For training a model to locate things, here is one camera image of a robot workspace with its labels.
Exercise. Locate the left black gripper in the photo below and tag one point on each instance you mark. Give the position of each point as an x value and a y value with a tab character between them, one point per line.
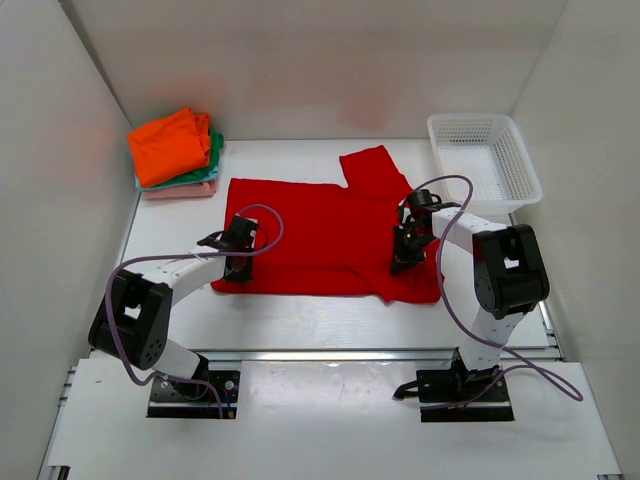
241	276

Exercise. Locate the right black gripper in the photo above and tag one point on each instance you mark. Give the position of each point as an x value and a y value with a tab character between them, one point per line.
401	260

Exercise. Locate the red t shirt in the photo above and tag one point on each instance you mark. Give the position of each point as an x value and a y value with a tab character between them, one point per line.
334	240

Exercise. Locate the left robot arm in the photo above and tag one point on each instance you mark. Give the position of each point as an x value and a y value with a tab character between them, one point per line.
132	322

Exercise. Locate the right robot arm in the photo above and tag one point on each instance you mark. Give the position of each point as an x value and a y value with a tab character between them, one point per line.
509	276

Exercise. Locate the pink folded t shirt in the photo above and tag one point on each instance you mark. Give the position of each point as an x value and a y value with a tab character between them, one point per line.
190	191

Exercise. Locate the white plastic basket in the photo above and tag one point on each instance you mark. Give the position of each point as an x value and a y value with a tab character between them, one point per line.
489	150

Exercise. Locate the light blue folded t shirt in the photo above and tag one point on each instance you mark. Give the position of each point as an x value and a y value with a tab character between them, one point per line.
138	185

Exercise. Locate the green folded t shirt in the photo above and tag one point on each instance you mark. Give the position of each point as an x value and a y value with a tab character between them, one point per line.
210	171

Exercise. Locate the orange folded t shirt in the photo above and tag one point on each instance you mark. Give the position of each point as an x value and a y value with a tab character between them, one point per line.
171	146

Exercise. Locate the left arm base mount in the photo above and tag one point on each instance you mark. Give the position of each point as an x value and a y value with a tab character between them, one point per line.
172	400

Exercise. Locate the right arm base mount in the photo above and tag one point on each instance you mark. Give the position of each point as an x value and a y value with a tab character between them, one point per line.
455	395

